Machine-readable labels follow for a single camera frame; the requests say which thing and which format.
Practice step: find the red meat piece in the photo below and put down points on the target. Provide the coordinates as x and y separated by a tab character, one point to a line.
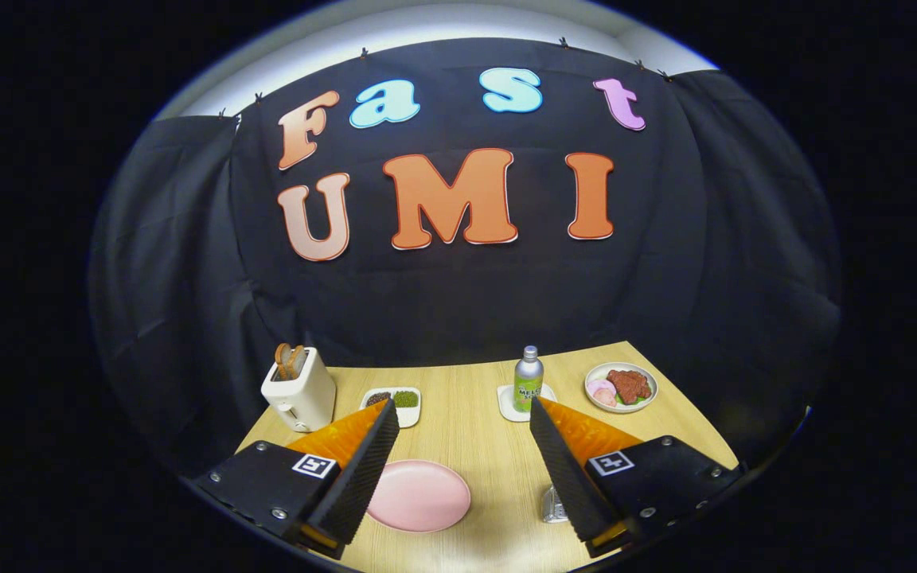
630	385

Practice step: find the green soda bottle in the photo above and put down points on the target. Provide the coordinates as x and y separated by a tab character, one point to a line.
528	386

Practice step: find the pile of green beans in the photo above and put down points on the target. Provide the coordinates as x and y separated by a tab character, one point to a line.
405	399

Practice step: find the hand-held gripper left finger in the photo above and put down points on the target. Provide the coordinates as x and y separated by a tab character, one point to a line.
363	469

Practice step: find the pink round plate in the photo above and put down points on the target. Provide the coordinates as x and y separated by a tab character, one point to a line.
419	497

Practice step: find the white divided tray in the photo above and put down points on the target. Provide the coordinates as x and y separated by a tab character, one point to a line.
409	416

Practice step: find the white toaster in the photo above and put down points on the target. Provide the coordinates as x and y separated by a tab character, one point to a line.
307	394

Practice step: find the pink ham slices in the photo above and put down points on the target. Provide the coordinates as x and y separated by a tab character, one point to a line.
602	393

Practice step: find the white square coaster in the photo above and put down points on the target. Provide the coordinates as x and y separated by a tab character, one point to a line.
506	406

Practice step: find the pile of dark red beans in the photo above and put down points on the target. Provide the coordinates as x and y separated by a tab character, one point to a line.
378	398

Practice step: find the white round food plate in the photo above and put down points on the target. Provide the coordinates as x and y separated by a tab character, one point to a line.
595	372

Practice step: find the brown toast slice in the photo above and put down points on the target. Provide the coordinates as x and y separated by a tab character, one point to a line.
281	360
298	360

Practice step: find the metal cutlery basket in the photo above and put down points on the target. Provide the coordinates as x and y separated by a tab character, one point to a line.
552	509

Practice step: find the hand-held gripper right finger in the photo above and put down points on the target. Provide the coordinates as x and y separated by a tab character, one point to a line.
566	477

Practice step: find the black backdrop cloth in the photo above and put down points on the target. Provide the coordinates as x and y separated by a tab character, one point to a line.
458	294

